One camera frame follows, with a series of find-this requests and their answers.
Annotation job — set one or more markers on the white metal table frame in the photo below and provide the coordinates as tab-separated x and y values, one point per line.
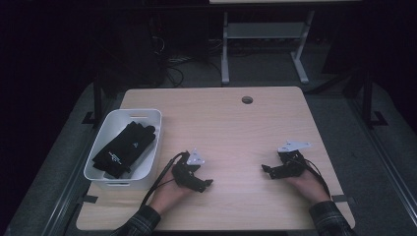
262	31

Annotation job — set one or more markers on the black metal stand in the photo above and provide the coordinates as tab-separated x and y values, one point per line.
368	98
97	98

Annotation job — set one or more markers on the person's left hand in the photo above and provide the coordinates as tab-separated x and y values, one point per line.
167	195

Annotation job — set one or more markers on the white plastic bin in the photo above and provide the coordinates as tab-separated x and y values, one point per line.
108	131

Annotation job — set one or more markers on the person's right hand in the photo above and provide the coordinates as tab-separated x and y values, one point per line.
311	188

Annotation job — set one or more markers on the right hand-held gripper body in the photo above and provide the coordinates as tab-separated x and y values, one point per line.
293	165

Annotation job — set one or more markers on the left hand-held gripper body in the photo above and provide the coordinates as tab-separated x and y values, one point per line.
183	175

